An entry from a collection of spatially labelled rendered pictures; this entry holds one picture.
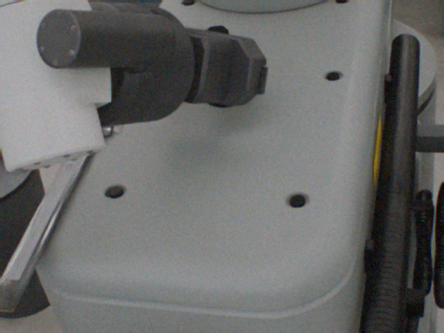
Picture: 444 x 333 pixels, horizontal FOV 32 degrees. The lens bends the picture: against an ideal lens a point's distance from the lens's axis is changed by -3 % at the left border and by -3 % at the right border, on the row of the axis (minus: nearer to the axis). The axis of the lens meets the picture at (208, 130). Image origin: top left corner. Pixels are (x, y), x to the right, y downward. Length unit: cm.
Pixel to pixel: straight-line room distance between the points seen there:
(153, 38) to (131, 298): 20
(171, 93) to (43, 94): 12
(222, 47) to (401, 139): 24
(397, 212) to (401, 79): 21
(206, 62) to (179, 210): 11
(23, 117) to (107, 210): 16
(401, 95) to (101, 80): 42
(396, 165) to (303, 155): 14
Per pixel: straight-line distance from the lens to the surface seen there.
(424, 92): 129
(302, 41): 78
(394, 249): 66
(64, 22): 45
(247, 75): 61
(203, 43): 59
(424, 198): 113
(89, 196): 63
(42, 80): 47
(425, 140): 107
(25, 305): 321
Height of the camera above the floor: 228
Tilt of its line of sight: 35 degrees down
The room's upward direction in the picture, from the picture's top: 11 degrees counter-clockwise
